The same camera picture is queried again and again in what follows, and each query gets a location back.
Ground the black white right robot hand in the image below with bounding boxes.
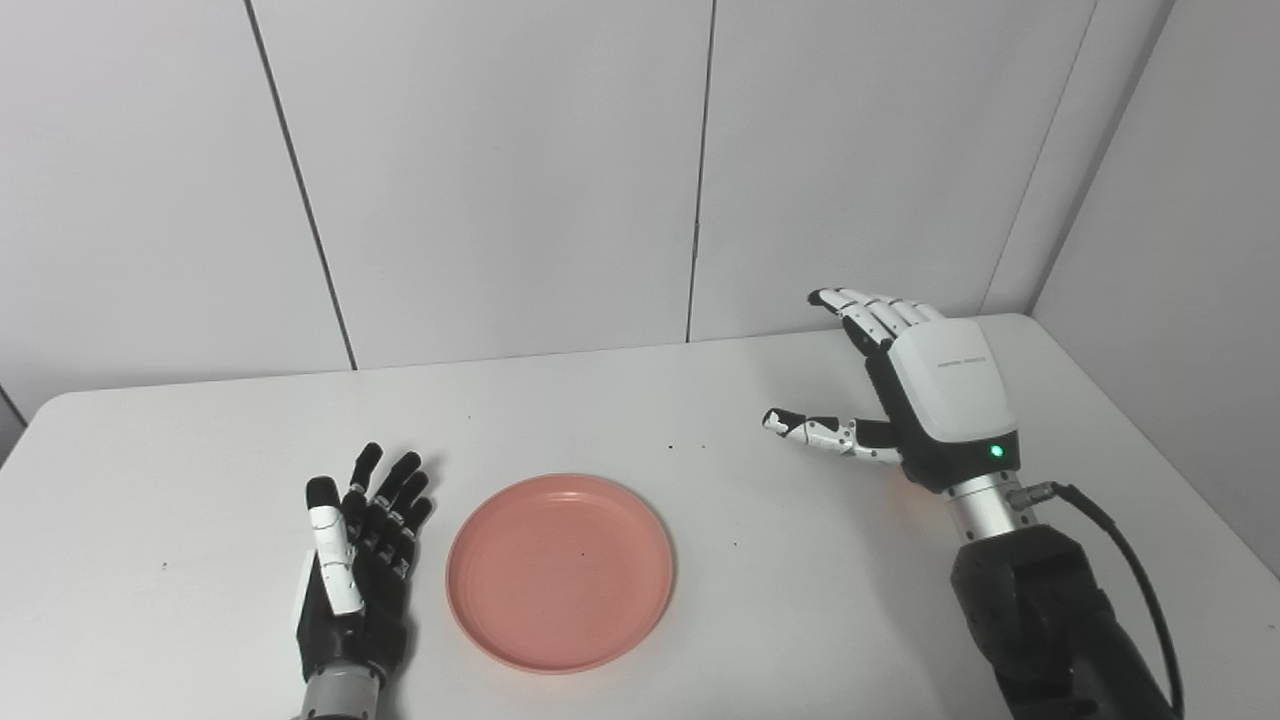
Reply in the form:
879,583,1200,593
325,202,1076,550
762,287,1022,495

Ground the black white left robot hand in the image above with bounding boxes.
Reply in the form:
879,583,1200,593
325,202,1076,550
294,442,435,686

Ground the pink round plate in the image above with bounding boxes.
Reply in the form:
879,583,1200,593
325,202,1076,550
446,473,676,675

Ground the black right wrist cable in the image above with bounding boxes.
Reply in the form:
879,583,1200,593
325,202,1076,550
1010,481,1187,720

